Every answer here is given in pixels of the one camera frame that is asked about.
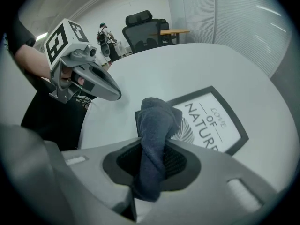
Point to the dark blue cloth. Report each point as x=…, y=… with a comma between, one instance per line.
x=152, y=137

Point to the black mesh office chair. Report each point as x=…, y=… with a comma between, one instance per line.
x=140, y=34

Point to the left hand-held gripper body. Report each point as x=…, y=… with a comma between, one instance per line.
x=63, y=43

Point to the yellow round side table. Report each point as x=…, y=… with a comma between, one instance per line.
x=175, y=31

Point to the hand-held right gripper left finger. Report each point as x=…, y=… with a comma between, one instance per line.
x=93, y=167

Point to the white table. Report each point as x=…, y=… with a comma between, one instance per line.
x=175, y=74

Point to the person's black printed t-shirt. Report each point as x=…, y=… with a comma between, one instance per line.
x=54, y=121

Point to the black framed text picture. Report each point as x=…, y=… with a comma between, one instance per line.
x=211, y=125

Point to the person's left hand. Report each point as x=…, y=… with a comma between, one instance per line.
x=66, y=73

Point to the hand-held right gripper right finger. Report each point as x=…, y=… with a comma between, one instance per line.
x=211, y=191

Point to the person's left forearm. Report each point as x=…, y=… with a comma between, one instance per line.
x=32, y=60

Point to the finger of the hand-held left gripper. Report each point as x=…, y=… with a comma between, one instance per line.
x=96, y=66
x=103, y=90

